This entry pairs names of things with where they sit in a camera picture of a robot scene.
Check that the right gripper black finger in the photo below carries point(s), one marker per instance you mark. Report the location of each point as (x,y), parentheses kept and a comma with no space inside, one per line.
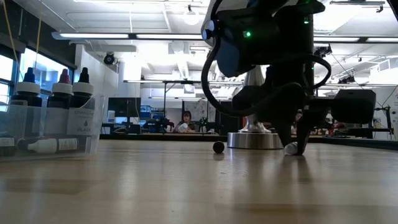
(306,130)
(286,130)

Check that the black cap food coloring bottle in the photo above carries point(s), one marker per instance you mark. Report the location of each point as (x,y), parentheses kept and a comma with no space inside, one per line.
(82,88)

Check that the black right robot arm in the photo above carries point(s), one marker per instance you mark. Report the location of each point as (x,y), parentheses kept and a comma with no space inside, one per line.
(298,4)

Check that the black computer monitor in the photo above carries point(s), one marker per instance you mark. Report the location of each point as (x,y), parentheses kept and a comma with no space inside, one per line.
(124,107)

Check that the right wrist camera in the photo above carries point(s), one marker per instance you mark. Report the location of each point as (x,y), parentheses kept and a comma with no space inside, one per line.
(230,59)

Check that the long ceiling light strip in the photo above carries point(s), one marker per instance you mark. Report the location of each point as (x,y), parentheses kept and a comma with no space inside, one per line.
(124,35)
(357,39)

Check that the white container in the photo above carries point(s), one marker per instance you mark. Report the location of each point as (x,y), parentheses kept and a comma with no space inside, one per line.
(183,127)

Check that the blue cap food coloring bottle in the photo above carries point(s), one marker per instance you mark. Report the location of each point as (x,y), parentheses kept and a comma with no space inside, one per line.
(28,88)

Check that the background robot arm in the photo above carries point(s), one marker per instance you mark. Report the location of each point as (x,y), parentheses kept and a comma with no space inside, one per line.
(158,124)
(205,124)

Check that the person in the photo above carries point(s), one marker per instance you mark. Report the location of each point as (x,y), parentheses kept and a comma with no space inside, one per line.
(186,116)

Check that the pink cap food coloring bottle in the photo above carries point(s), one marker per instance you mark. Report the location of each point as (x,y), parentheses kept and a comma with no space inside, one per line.
(62,88)

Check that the small red food coloring bottle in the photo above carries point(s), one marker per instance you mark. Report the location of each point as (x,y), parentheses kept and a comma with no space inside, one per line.
(46,145)

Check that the background black station frame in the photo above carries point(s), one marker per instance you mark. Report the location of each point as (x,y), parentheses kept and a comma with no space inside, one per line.
(164,93)

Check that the round ceiling lamp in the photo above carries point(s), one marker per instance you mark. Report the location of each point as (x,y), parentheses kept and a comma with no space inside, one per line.
(191,18)

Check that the black aluminium table frame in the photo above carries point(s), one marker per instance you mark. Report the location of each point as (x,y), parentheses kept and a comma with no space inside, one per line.
(155,137)

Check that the round black ceiling camera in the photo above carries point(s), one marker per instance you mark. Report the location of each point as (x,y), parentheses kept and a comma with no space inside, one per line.
(109,58)

